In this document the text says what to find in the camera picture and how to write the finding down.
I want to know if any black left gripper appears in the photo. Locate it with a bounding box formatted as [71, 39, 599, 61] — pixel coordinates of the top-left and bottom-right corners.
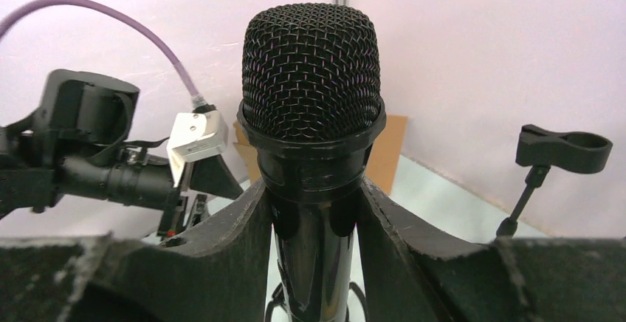
[1, 69, 242, 239]

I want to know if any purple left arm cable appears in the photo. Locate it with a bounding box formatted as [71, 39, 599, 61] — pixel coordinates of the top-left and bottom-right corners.
[0, 0, 216, 113]

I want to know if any black round-base clip stand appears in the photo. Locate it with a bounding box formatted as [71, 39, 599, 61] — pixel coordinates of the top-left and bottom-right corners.
[495, 124, 613, 237]

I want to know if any brown cardboard box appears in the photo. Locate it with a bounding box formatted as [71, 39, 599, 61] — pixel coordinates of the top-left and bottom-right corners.
[233, 114, 408, 194]

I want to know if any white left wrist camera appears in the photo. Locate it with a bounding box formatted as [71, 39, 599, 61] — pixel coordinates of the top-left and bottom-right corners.
[166, 110, 229, 188]

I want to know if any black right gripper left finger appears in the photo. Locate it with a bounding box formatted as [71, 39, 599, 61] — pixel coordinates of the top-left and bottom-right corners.
[1, 182, 271, 321]

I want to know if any black microphone orange ring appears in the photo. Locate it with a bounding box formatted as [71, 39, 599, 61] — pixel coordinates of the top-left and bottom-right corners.
[236, 2, 388, 322]

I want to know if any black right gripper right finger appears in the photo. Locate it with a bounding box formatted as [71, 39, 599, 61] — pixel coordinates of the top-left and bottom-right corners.
[357, 179, 625, 321]

